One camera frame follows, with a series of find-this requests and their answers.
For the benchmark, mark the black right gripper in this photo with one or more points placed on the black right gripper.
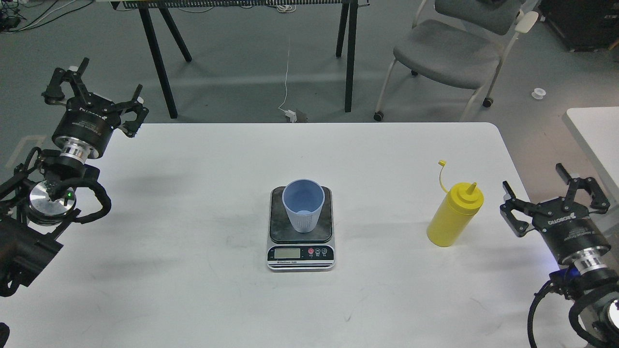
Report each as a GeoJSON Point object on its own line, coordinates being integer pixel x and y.
{"type": "Point", "coordinates": [573, 234]}

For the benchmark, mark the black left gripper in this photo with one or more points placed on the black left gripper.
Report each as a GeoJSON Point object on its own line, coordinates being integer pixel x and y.
{"type": "Point", "coordinates": [84, 128]}

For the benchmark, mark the yellow squeeze bottle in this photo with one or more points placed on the yellow squeeze bottle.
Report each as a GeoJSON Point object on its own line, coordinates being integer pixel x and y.
{"type": "Point", "coordinates": [460, 203]}

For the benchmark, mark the blue ribbed plastic cup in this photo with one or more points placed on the blue ribbed plastic cup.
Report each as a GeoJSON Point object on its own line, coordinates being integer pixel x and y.
{"type": "Point", "coordinates": [303, 201]}

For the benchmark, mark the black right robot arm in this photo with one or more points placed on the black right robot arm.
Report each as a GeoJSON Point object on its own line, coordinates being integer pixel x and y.
{"type": "Point", "coordinates": [588, 282]}

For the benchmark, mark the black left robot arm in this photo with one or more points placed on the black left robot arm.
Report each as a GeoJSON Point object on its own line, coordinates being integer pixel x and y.
{"type": "Point", "coordinates": [54, 188]}

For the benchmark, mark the digital kitchen scale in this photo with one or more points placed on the digital kitchen scale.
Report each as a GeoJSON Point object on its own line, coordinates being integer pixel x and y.
{"type": "Point", "coordinates": [289, 250]}

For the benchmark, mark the white side table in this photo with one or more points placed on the white side table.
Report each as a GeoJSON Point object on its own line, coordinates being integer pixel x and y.
{"type": "Point", "coordinates": [596, 130]}

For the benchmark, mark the small white spool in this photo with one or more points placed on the small white spool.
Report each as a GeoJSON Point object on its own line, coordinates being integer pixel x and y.
{"type": "Point", "coordinates": [538, 93]}

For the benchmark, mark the black cabinet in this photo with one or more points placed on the black cabinet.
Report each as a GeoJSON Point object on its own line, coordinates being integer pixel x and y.
{"type": "Point", "coordinates": [583, 25]}

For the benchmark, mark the grey office chair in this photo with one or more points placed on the grey office chair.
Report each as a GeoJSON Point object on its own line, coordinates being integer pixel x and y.
{"type": "Point", "coordinates": [456, 57]}

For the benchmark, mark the black trestle table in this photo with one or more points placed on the black trestle table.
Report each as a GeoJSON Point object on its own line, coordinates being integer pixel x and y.
{"type": "Point", "coordinates": [225, 61]}

